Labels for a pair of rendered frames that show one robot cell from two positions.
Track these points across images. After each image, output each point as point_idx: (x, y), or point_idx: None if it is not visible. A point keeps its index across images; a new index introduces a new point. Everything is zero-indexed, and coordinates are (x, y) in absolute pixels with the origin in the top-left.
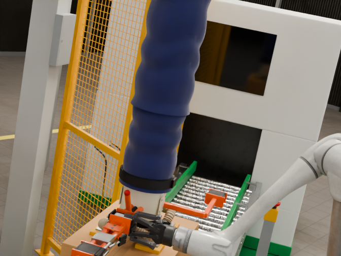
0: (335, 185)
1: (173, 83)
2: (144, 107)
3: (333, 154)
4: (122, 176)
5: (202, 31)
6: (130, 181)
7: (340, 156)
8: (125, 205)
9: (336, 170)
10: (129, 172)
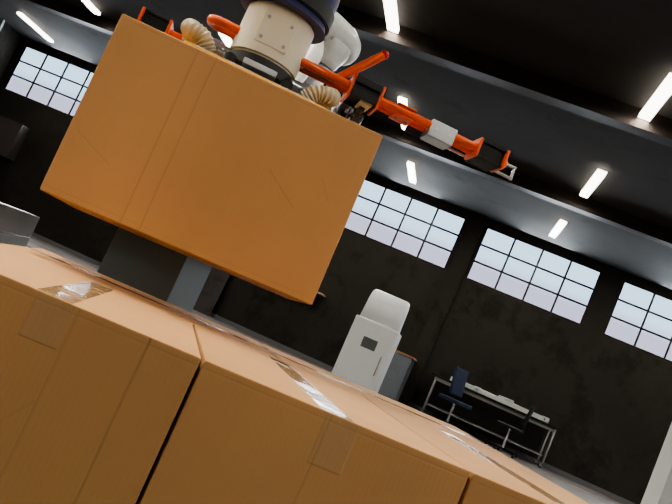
0: (341, 54)
1: None
2: None
3: (341, 20)
4: (323, 10)
5: None
6: (330, 24)
7: (348, 25)
8: (297, 59)
9: (348, 40)
10: (332, 9)
